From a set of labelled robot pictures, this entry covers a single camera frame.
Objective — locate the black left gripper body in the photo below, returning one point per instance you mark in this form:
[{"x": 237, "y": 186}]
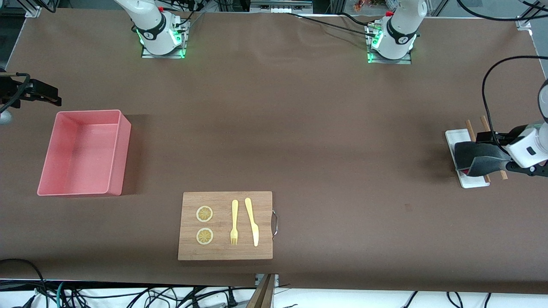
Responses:
[{"x": 498, "y": 139}]

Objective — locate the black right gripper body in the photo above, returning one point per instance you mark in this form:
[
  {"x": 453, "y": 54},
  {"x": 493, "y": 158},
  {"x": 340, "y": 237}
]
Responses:
[{"x": 13, "y": 89}]

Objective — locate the dark grey cloth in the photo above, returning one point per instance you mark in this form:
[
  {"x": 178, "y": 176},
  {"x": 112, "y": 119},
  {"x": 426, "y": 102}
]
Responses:
[{"x": 475, "y": 154}]

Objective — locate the white rectangular tray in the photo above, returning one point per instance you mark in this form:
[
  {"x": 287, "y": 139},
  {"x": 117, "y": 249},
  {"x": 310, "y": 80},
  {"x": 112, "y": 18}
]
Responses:
[{"x": 456, "y": 136}]

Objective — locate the pink plastic bin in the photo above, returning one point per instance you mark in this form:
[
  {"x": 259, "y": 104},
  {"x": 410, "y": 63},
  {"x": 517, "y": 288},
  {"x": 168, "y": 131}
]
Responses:
[{"x": 77, "y": 154}]

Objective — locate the lemon slice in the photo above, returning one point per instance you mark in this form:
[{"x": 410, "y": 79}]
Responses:
[
  {"x": 204, "y": 214},
  {"x": 204, "y": 236}
]

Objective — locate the yellow plastic fork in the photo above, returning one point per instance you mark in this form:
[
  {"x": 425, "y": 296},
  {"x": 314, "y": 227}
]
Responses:
[{"x": 234, "y": 209}]

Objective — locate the wooden cutting board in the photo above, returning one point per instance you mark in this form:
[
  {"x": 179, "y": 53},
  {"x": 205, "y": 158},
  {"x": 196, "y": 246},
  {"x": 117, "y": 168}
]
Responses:
[{"x": 261, "y": 214}]

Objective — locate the yellow plastic knife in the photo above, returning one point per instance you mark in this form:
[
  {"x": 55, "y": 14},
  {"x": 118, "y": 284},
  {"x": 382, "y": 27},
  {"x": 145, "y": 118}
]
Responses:
[{"x": 252, "y": 224}]

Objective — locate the white power strip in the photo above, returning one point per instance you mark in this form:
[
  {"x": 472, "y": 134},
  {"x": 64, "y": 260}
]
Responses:
[{"x": 278, "y": 7}]

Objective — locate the wooden stand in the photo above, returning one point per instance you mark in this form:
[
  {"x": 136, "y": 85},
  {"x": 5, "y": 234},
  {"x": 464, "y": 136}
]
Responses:
[{"x": 263, "y": 295}]

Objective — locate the aluminium frame profile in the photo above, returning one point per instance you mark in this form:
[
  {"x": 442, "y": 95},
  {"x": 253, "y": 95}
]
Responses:
[
  {"x": 524, "y": 22},
  {"x": 33, "y": 10}
]

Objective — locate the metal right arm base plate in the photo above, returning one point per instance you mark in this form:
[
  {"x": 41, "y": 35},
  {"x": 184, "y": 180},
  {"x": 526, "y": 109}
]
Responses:
[{"x": 162, "y": 56}]

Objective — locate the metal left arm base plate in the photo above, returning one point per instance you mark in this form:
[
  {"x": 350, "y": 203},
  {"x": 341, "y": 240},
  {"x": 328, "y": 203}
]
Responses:
[{"x": 389, "y": 61}]

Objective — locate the small metal bracket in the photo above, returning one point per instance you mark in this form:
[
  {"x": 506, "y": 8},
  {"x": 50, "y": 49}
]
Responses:
[{"x": 258, "y": 280}]

